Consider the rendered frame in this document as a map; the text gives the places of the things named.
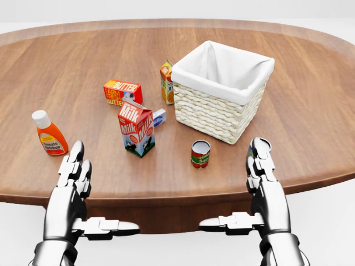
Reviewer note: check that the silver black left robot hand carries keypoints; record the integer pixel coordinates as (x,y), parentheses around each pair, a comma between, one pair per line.
(62,210)

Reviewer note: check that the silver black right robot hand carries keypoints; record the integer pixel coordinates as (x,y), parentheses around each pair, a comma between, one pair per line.
(273,210)

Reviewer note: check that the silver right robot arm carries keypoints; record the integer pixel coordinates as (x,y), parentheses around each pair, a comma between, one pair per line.
(285,250)

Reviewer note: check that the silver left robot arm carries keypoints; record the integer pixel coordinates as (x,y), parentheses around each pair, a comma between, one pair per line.
(52,253)

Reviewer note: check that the orange tomato ketchup bottle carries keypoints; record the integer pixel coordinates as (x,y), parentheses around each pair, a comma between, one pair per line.
(51,138)

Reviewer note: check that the red tomato sauce can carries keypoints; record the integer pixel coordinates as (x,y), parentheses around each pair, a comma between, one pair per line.
(200,155)

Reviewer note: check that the white woven basket with liner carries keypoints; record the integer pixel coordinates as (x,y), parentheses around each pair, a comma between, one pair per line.
(222,94)

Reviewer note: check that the red white milk carton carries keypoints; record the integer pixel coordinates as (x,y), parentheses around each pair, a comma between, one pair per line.
(136,130)

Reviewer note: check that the red butter box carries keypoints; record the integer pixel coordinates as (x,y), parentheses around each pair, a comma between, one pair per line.
(122,91)

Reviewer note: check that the small blue white box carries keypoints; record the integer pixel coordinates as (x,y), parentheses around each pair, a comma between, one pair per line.
(160,117)

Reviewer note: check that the orange juice carton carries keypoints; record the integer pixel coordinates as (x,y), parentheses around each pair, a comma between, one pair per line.
(166,83)

